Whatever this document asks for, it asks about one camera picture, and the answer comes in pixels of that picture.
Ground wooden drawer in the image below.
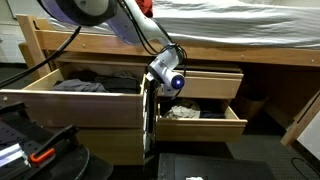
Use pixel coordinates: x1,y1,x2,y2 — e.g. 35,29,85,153
0,63,146,128
77,129,144,165
157,68,245,100
155,99,248,142

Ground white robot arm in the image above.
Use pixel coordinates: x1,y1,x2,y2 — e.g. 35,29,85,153
37,0,185,91

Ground beige cloth in drawer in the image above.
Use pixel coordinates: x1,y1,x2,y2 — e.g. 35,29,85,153
164,102,201,119

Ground dark grey folded clothes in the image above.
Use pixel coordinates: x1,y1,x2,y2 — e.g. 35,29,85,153
51,70,141,94

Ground black box on floor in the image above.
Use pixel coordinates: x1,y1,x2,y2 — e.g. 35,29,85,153
157,153,276,180

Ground red cloth on bed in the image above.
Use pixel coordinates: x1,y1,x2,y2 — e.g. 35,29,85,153
135,0,153,18

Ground grey striped mattress sheet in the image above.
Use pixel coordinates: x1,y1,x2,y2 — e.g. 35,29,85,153
46,0,320,50

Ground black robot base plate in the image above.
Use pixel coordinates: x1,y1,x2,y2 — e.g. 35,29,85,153
0,102,113,180

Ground wooden bed frame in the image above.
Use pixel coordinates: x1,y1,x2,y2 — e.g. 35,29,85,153
15,13,320,148

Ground orange handled clamp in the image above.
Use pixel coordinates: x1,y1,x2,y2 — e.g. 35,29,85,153
29,125,79,166

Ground silver aluminium rail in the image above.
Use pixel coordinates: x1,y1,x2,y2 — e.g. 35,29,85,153
0,143,26,167

